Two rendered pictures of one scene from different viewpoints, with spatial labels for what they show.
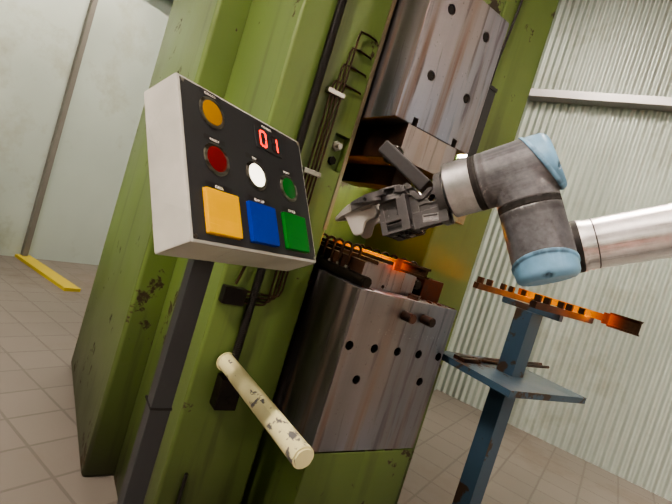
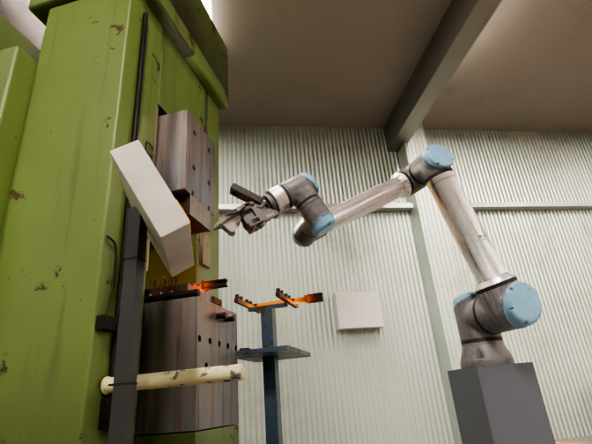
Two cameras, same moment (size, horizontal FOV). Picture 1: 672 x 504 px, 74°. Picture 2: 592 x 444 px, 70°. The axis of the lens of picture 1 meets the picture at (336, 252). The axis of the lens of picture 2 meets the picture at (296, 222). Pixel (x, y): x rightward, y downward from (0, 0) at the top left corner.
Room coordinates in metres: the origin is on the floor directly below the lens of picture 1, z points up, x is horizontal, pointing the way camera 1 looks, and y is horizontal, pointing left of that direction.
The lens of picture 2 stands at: (-0.24, 0.66, 0.53)
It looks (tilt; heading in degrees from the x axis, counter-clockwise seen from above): 23 degrees up; 317
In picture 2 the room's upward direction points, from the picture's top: 5 degrees counter-clockwise
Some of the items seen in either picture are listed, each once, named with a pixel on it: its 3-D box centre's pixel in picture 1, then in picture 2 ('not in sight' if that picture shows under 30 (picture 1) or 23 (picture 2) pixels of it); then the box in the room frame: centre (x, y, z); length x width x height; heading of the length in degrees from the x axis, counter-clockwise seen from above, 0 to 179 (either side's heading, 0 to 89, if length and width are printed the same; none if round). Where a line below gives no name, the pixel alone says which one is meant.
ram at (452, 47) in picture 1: (415, 82); (165, 177); (1.44, -0.08, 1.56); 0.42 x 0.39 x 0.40; 34
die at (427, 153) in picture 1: (382, 152); (157, 221); (1.42, -0.05, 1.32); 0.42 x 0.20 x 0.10; 34
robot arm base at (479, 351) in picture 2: not in sight; (484, 352); (0.53, -0.98, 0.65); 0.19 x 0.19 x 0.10
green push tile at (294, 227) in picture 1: (294, 233); not in sight; (0.88, 0.09, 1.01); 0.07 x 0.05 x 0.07; 149
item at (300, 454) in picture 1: (258, 401); (172, 379); (0.97, 0.07, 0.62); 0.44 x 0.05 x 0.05; 34
